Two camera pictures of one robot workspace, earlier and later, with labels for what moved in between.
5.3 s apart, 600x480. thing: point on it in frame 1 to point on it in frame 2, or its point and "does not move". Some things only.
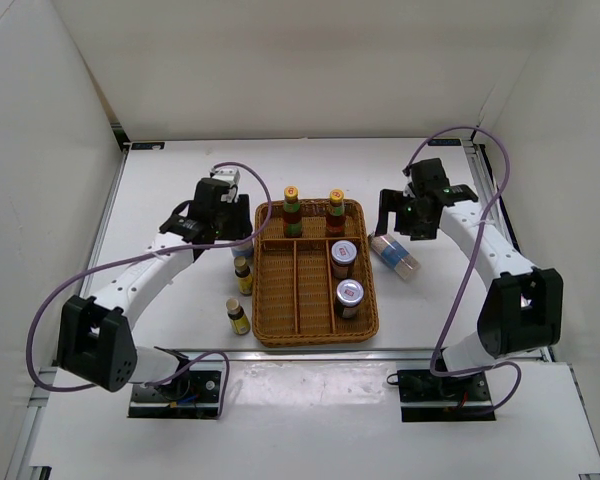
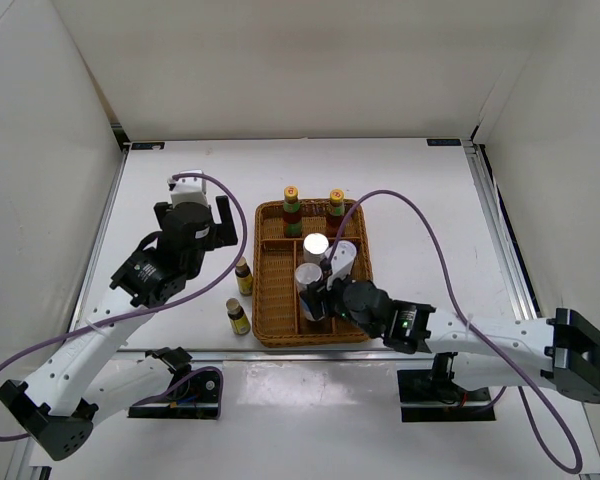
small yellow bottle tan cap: [238, 317] does not move
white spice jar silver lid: [246, 250] to [315, 246]
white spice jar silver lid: [394, 253] to [305, 274]
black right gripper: [390, 201] to [315, 294]
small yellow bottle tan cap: [245, 278] does not move
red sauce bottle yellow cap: [292, 214] does not move
